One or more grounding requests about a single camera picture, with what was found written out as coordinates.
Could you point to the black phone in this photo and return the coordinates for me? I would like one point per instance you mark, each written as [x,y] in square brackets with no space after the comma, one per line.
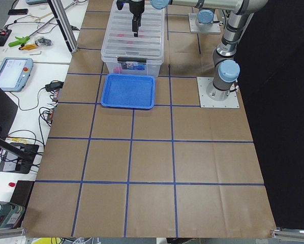
[18,12]

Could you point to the teach pendant tablet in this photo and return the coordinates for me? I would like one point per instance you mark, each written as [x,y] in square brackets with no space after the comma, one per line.
[14,73]

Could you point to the blue plastic tray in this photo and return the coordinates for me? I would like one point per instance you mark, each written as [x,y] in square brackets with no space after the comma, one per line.
[129,91]

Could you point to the aluminium frame post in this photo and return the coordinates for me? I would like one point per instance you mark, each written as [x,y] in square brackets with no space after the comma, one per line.
[64,25]

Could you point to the clear ribbed box lid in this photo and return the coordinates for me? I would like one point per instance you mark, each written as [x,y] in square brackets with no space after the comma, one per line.
[121,44]

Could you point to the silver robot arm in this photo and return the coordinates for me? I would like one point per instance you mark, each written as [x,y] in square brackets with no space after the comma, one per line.
[226,69]

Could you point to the black box latch handle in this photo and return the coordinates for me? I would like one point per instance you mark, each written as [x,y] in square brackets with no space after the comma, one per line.
[131,60]

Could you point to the black flat device base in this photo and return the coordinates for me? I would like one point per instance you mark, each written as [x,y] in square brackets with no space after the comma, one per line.
[11,163]

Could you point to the black power adapter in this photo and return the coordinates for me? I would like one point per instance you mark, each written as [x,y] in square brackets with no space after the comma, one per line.
[54,85]

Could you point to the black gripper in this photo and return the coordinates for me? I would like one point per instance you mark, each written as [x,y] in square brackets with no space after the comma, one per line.
[135,7]

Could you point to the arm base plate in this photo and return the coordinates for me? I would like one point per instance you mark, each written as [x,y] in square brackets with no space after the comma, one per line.
[200,28]
[210,97]

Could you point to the green handled tool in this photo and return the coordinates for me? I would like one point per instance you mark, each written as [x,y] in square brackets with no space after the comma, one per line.
[19,41]

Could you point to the clear plastic storage box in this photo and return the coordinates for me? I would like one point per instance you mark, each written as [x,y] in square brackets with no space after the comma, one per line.
[150,68]

